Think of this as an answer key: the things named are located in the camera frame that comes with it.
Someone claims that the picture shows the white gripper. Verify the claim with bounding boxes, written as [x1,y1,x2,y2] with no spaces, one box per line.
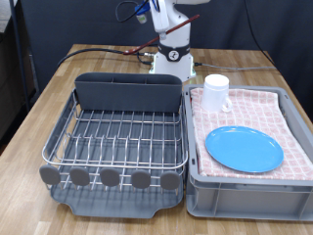
[149,0,171,41]

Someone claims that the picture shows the metal wire dish rack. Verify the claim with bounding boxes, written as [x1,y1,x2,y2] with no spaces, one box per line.
[38,89,190,194]

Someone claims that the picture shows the dark grey cutlery holder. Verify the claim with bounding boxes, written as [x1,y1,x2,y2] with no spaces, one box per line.
[73,71,184,114]

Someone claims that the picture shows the grey plastic crate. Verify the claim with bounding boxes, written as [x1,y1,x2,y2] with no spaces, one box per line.
[183,83,313,222]

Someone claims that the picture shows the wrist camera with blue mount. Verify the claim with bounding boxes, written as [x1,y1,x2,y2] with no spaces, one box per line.
[134,2,151,24]

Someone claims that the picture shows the black metal pole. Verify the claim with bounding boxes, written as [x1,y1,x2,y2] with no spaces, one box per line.
[9,0,32,112]

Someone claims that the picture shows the thick black table cable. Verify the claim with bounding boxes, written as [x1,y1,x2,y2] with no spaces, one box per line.
[58,43,161,68]

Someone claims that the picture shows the grey dish rack tray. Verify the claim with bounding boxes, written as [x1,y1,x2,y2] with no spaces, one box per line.
[48,87,187,219]

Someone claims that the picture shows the pink checked cloth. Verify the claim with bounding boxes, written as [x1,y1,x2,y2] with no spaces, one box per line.
[190,87,313,181]

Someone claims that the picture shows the black camera cable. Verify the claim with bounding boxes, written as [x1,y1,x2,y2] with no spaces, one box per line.
[115,0,153,24]

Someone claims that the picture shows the black hanging cable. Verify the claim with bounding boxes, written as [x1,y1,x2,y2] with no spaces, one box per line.
[244,0,282,71]

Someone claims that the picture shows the blue plastic plate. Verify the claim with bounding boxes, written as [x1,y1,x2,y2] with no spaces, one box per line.
[204,125,285,174]

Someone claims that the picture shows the white mug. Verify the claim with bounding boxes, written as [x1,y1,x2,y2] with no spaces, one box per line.
[201,73,233,114]

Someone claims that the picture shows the thin grey table cable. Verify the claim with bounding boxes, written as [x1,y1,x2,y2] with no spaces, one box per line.
[194,62,278,71]

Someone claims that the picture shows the dark shelf unit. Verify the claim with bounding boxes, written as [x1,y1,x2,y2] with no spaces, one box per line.
[0,0,37,145]

